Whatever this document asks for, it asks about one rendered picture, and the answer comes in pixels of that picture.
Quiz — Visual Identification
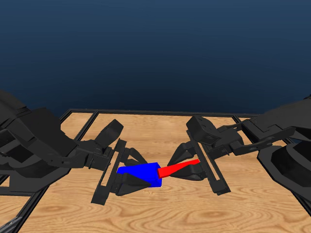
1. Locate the thin red peg bar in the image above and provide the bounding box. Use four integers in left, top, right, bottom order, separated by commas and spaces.
157, 159, 201, 179

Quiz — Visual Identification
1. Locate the blue hollow socket block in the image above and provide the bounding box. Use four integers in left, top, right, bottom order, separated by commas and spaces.
116, 161, 162, 188

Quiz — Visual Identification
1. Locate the black table frame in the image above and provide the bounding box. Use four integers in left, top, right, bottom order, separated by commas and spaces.
0, 108, 311, 233

